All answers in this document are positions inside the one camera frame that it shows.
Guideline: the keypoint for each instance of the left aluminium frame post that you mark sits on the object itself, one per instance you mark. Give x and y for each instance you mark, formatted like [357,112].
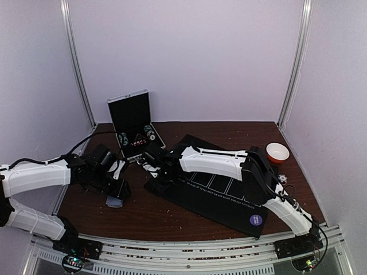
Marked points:
[66,15]

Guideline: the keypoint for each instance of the blue playing card deck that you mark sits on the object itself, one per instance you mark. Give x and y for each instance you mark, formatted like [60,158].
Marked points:
[114,202]

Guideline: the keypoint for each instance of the purple small blind button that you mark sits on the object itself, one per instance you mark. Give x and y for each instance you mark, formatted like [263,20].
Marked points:
[256,220]

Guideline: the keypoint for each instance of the aluminium poker chip case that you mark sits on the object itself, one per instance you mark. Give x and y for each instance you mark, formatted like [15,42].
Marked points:
[129,114]

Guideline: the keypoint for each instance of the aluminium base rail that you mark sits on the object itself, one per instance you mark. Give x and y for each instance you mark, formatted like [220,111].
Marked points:
[229,256]

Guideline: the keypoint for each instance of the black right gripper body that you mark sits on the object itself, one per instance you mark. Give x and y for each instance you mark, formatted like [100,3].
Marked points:
[155,183]

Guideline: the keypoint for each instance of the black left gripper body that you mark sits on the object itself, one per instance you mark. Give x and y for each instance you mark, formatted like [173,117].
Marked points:
[109,189]

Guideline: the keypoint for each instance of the green poker chip row left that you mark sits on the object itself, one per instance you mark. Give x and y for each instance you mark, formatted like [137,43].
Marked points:
[123,139]

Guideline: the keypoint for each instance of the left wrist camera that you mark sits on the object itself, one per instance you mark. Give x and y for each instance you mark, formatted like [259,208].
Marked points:
[104,160]

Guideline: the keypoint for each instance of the red dice set in case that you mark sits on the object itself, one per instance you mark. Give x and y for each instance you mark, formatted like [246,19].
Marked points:
[139,140]

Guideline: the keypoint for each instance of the black poker playing mat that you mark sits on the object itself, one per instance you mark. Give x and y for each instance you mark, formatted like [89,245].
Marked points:
[217,197]

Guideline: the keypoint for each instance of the right aluminium frame post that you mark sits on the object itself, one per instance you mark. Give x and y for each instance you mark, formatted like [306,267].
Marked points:
[303,37]

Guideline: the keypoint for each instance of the aluminium frame post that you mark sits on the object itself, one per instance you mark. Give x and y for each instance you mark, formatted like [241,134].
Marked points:
[303,37]
[66,15]

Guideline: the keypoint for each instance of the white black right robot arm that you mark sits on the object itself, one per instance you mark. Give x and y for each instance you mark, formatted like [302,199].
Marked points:
[270,194]

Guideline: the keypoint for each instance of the green red poker chip row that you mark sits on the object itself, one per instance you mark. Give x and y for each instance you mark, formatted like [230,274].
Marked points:
[149,132]

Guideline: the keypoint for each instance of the red white bowl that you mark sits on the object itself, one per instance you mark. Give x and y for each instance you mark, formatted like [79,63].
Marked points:
[277,153]

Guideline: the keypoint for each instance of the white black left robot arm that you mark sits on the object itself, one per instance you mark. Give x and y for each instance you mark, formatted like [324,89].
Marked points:
[100,173]

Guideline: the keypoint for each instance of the poker chip stack on table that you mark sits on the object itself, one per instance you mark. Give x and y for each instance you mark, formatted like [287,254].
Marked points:
[282,179]

